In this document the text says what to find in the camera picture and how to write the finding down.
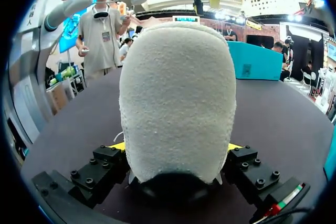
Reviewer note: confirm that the person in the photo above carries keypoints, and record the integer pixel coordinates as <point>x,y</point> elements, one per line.
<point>101,43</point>
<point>280,49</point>
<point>125,49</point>
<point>229,32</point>

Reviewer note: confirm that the teal box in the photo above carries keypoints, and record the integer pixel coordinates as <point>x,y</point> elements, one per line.
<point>330,163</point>
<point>254,61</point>

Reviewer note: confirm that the white and beige shoe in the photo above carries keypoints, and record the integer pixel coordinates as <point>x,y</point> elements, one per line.
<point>178,103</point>

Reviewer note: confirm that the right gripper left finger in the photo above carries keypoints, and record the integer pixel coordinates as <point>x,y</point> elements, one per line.
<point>99,171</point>

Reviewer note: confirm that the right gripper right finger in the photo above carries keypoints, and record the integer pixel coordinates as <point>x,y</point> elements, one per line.
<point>249,174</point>

